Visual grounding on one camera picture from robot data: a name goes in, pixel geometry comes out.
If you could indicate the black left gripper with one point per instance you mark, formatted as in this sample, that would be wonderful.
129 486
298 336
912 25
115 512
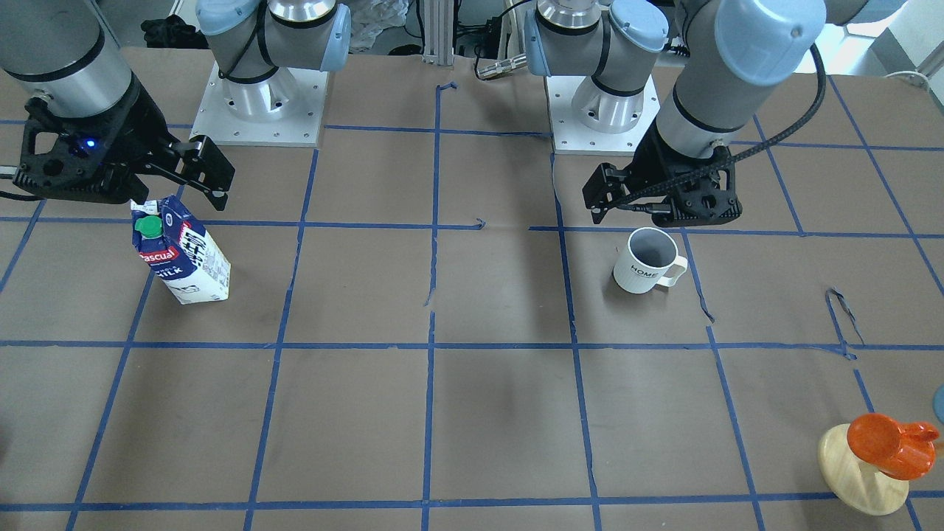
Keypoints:
653 167

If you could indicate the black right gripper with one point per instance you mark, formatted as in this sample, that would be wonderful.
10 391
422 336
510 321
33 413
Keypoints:
144 127

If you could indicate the blue white milk carton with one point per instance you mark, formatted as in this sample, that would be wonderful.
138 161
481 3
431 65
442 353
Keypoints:
180 251

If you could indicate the white HOME mug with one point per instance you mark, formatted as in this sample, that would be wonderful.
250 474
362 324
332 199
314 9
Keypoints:
650 257

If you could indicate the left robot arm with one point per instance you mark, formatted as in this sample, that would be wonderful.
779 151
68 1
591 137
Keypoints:
739 52

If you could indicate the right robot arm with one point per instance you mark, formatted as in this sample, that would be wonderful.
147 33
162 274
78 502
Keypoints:
61 52

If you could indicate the blue-grey cup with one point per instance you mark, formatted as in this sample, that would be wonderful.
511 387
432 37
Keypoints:
937 403

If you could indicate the orange cup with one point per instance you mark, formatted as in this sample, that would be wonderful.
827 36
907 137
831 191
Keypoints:
902 451

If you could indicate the aluminium frame post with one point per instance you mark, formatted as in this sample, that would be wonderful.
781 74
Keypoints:
439 19

